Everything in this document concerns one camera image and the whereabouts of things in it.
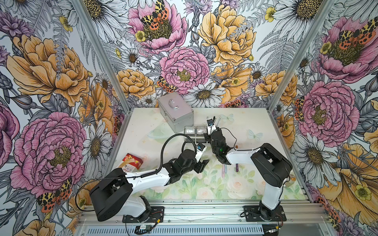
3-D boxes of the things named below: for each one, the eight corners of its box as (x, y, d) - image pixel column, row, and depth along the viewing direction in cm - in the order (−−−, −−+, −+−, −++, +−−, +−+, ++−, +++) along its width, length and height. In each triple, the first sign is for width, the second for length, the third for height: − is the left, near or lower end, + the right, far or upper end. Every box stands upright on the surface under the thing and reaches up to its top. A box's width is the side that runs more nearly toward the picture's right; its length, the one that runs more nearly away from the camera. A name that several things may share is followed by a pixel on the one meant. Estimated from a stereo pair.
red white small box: (119, 169, 91) (116, 166, 88) (130, 156, 97) (128, 152, 94) (132, 177, 88) (130, 174, 85) (143, 163, 94) (141, 159, 90)
